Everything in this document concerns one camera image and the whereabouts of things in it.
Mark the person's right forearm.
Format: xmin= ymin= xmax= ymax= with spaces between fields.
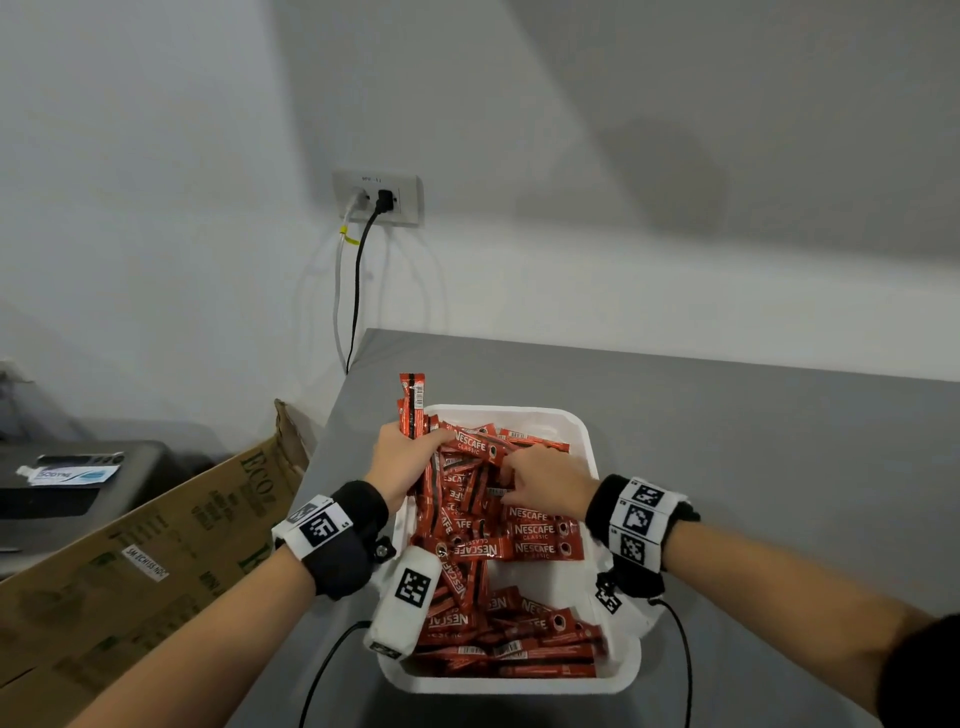
xmin=663 ymin=521 xmax=935 ymax=714

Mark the person's right hand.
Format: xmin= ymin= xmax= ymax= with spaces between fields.
xmin=498 ymin=446 xmax=601 ymax=523

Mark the white plastic tray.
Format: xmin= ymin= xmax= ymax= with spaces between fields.
xmin=371 ymin=404 xmax=643 ymax=695

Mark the dark grey printer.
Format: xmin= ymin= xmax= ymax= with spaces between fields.
xmin=0 ymin=440 xmax=181 ymax=579

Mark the person's left hand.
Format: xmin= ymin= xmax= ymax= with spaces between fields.
xmin=363 ymin=421 xmax=457 ymax=515

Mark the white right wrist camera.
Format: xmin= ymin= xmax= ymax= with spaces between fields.
xmin=592 ymin=573 xmax=665 ymax=639

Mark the white power cable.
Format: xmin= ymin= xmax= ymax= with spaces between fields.
xmin=332 ymin=191 xmax=369 ymax=369

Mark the black wristband with markers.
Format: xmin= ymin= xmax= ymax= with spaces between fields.
xmin=271 ymin=479 xmax=391 ymax=601
xmin=584 ymin=473 xmax=703 ymax=599

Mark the white and blue packet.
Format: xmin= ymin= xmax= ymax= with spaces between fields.
xmin=16 ymin=464 xmax=121 ymax=487

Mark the pile of red coffee sachets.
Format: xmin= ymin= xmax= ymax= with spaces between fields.
xmin=408 ymin=558 xmax=605 ymax=680

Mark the black right wristband with markers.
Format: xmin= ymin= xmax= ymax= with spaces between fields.
xmin=584 ymin=473 xmax=703 ymax=599

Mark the black left camera cable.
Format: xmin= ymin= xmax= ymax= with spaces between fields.
xmin=298 ymin=620 xmax=373 ymax=728

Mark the black power cable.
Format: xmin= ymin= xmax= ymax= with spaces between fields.
xmin=344 ymin=209 xmax=384 ymax=374

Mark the black shirt sleeve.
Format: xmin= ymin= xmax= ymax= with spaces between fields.
xmin=875 ymin=614 xmax=960 ymax=728

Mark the black left wristband with markers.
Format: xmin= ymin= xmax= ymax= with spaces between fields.
xmin=271 ymin=479 xmax=391 ymax=601

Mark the bunch of Nescafe sachets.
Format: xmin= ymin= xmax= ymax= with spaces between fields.
xmin=397 ymin=372 xmax=451 ymax=541

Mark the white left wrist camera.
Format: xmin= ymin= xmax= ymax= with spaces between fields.
xmin=363 ymin=536 xmax=444 ymax=661

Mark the grey wall socket plate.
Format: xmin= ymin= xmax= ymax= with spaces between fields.
xmin=332 ymin=170 xmax=425 ymax=228

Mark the brown cardboard box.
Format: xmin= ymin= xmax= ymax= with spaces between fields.
xmin=0 ymin=399 xmax=310 ymax=728

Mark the person's left forearm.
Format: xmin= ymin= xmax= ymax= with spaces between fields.
xmin=67 ymin=547 xmax=316 ymax=728

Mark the black camera cable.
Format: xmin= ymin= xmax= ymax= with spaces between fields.
xmin=648 ymin=597 xmax=695 ymax=728
xmin=298 ymin=620 xmax=373 ymax=728

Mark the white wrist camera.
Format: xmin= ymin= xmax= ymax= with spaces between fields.
xmin=363 ymin=536 xmax=444 ymax=661
xmin=592 ymin=573 xmax=665 ymax=639

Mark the black right camera cable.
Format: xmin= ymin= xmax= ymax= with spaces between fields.
xmin=648 ymin=597 xmax=695 ymax=728

